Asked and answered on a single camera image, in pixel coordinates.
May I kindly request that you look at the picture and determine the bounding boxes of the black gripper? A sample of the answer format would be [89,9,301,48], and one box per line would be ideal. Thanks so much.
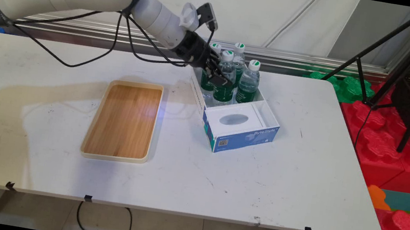
[169,28,240,88]

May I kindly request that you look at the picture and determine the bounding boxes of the water bottle green label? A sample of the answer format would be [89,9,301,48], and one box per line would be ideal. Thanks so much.
[228,42,249,89]
[235,58,263,106]
[211,49,240,108]
[199,41,222,94]

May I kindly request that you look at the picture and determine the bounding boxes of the white box with blue print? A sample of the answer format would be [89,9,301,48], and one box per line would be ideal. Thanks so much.
[180,64,288,162]

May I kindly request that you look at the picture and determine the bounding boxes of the wooden tray cream rim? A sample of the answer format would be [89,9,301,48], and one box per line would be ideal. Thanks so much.
[79,75,165,168]

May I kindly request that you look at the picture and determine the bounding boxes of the green foam block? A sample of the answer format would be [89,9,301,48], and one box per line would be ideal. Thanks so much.
[333,73,378,108]

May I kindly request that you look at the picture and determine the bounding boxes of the orange foam block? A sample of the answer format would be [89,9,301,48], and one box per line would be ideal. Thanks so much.
[364,184,395,212]

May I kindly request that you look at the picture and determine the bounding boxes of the teal floor mat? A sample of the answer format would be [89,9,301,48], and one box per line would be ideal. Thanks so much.
[378,189,410,213]

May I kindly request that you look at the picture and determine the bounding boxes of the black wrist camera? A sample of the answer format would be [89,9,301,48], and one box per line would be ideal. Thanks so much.
[194,1,222,33]

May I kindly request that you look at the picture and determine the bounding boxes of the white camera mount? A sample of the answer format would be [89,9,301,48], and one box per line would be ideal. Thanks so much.
[178,2,203,33]

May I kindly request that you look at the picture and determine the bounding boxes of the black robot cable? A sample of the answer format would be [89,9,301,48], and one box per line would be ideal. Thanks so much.
[118,12,199,69]
[4,0,124,74]

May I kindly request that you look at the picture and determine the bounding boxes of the thin black tripod cable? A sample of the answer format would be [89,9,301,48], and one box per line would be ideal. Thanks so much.
[353,104,374,151]

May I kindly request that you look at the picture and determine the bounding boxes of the black floor cable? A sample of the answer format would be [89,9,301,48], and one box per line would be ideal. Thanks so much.
[74,200,135,230]

